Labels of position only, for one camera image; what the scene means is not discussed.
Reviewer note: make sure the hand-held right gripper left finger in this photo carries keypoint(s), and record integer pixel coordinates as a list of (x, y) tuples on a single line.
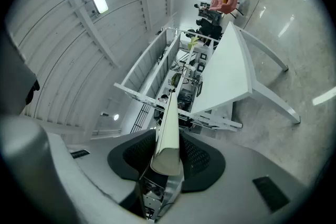
[(94, 157)]

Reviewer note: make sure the white metal shelf rack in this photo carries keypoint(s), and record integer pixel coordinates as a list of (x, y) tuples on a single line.
[(147, 98)]

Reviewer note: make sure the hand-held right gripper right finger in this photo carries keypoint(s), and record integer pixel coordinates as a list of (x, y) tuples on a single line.
[(236, 178)]

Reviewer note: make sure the black frame with tan panel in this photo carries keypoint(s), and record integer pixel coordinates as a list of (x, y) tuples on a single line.
[(199, 89)]

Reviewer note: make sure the small black picture frame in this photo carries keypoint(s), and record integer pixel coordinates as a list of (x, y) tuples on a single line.
[(203, 56), (200, 67)]

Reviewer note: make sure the black metal railing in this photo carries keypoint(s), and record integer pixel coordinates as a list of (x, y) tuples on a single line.
[(140, 118)]

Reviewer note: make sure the yellow-green paper item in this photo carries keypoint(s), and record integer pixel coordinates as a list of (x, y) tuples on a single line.
[(194, 42)]

